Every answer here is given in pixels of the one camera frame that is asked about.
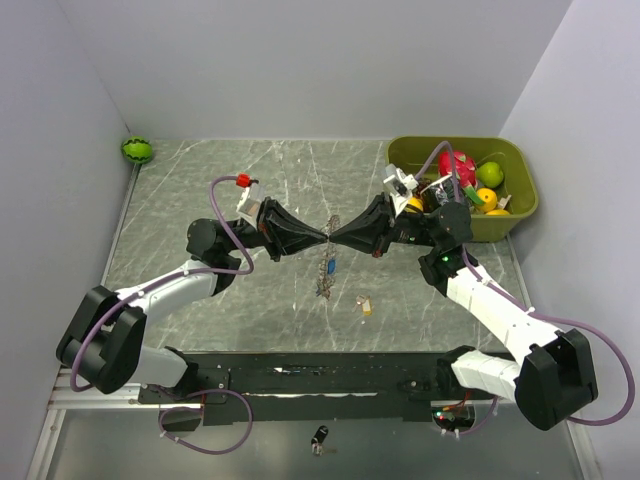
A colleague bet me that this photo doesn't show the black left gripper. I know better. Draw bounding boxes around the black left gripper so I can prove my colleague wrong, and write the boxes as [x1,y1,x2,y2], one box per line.
[226,197,327,263]

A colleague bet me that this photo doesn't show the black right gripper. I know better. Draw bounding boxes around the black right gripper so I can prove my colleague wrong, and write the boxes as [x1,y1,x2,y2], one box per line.
[329,192,440,258]

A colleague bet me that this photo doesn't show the blue tagged key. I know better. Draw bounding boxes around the blue tagged key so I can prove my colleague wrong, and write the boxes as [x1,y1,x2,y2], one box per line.
[326,258,336,276]

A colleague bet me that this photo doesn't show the yellow tagged key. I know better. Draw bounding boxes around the yellow tagged key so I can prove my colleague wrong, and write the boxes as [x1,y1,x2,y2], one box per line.
[353,295,373,316]

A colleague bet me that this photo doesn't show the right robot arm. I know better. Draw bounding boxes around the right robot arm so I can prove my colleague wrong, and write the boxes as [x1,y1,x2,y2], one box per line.
[329,195,598,431]

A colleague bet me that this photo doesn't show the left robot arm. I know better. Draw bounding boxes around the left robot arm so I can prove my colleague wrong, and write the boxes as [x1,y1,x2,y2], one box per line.
[56,198,328,402]

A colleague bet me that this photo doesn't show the orange fruit toy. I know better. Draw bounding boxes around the orange fruit toy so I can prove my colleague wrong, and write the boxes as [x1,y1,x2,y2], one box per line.
[475,188,498,214]
[405,197,424,212]

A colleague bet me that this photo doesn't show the red dragon fruit toy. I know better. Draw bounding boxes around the red dragon fruit toy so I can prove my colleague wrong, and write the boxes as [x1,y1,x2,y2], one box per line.
[438,151,477,188]

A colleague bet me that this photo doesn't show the yellow lemon toy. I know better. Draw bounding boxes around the yellow lemon toy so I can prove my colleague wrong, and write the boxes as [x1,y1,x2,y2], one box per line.
[485,209,511,216]

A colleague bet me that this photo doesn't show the green apple toy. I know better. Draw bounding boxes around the green apple toy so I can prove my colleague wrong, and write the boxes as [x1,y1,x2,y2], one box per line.
[476,161,505,189]

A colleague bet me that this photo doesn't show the olive green plastic bin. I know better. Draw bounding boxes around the olive green plastic bin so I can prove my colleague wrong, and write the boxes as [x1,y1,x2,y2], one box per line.
[386,136,539,242]

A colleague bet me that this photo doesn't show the green watermelon ball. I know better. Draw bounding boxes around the green watermelon ball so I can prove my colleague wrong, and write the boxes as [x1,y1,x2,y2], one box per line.
[121,136,153,164]

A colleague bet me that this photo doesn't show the black key fob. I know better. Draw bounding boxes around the black key fob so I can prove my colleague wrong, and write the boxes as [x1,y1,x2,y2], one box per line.
[310,425,337,457]

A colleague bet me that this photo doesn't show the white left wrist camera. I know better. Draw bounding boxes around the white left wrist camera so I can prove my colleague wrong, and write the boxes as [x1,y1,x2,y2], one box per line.
[236,183,265,229]

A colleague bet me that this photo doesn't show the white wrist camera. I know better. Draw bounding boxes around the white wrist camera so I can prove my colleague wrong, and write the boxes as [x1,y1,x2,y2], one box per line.
[383,164,418,218]
[236,183,265,229]

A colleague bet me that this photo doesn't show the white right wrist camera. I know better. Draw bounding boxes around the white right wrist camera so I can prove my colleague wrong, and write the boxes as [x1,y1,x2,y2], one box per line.
[383,164,418,218]

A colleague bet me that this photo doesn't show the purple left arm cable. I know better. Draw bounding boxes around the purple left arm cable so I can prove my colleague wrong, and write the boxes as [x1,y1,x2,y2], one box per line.
[69,174,256,392]

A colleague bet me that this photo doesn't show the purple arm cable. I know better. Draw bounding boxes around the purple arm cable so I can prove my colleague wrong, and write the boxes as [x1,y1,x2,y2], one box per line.
[69,174,256,392]
[412,140,636,427]

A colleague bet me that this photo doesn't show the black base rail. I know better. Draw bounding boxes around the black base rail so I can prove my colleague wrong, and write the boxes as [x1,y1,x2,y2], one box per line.
[138,352,490,426]

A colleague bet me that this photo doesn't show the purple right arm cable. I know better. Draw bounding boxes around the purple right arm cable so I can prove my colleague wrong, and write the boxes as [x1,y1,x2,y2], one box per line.
[412,140,636,427]

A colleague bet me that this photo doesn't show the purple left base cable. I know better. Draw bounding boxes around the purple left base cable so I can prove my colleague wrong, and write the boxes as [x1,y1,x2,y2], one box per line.
[158,389,255,456]

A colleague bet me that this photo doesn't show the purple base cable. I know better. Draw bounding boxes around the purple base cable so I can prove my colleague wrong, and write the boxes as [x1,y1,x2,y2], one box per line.
[439,394,500,441]
[158,389,255,456]

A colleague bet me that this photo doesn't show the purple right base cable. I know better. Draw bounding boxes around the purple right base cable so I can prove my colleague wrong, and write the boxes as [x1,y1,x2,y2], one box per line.
[439,394,500,441]

